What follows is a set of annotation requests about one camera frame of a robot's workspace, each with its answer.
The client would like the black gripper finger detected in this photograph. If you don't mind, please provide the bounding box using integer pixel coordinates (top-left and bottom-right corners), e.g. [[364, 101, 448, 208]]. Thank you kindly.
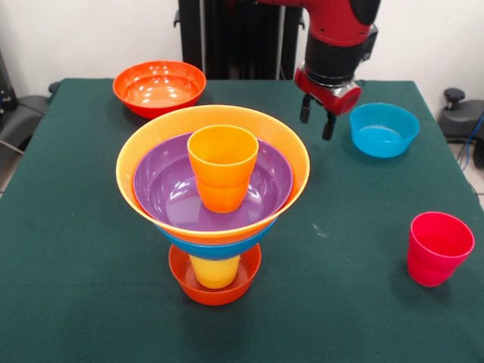
[[299, 93, 313, 125], [321, 110, 338, 141]]

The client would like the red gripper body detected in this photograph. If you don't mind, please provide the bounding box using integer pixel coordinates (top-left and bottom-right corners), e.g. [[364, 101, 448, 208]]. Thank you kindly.
[[294, 67, 363, 116]]

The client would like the large orange bowl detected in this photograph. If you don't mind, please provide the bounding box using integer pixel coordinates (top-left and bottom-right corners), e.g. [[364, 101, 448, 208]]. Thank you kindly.
[[115, 104, 312, 246]]

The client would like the small blue bowl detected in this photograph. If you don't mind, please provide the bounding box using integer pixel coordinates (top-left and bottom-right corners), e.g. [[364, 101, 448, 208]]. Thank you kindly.
[[349, 102, 420, 159]]

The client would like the orange cup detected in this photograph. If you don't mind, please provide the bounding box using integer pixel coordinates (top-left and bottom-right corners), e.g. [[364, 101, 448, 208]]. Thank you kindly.
[[187, 125, 260, 214]]

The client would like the purple bowl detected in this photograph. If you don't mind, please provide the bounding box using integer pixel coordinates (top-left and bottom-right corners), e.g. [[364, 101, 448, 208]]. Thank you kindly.
[[132, 132, 294, 232]]

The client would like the large blue bowl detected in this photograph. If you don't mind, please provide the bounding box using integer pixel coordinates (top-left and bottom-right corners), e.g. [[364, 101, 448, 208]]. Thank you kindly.
[[154, 221, 277, 261]]

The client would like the yellow cup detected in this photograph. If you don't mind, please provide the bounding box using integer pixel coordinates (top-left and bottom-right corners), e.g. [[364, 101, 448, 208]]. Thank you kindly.
[[188, 255, 241, 290]]

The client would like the small red bowl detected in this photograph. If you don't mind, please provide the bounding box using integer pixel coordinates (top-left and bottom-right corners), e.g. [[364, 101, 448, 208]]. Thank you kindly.
[[168, 244, 262, 306]]

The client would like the black computer tower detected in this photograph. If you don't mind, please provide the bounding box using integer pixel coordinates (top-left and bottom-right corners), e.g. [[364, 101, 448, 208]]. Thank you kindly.
[[0, 48, 18, 113]]

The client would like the grey black floor base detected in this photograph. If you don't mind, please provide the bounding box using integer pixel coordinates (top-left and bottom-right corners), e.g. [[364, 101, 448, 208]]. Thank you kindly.
[[0, 81, 61, 152], [437, 88, 484, 169]]

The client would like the large red bowl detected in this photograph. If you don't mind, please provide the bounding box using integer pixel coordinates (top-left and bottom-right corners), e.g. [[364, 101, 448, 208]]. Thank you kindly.
[[112, 60, 207, 119]]

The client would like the pink cup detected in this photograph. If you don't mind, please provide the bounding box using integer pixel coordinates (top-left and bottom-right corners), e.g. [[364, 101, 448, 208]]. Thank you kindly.
[[406, 211, 476, 288]]

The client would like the dark green tablecloth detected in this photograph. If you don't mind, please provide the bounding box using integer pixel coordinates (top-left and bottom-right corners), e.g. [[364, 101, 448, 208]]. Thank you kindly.
[[0, 77, 484, 363]]

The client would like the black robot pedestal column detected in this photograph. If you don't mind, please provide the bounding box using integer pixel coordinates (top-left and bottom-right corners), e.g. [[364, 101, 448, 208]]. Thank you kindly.
[[173, 0, 311, 80]]

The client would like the blue cable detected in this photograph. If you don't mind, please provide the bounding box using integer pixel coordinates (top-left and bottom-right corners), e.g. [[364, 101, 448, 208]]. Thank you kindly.
[[457, 113, 484, 167]]

